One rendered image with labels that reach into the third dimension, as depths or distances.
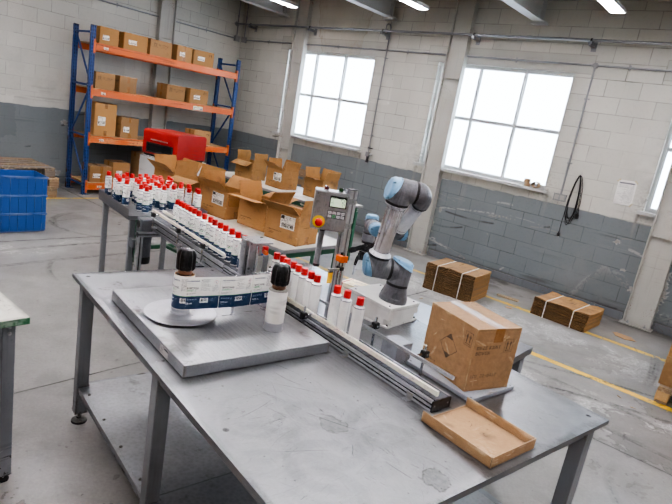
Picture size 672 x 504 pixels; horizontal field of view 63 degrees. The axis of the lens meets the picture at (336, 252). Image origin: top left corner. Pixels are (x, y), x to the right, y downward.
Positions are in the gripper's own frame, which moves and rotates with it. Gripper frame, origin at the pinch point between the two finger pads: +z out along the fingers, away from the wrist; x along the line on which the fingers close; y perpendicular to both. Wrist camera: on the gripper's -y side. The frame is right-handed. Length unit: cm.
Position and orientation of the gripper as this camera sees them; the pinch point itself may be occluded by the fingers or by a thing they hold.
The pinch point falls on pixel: (358, 273)
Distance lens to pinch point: 320.4
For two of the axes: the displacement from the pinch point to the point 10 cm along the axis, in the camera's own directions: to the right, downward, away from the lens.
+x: 5.6, -1.0, 8.2
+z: -1.7, 9.6, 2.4
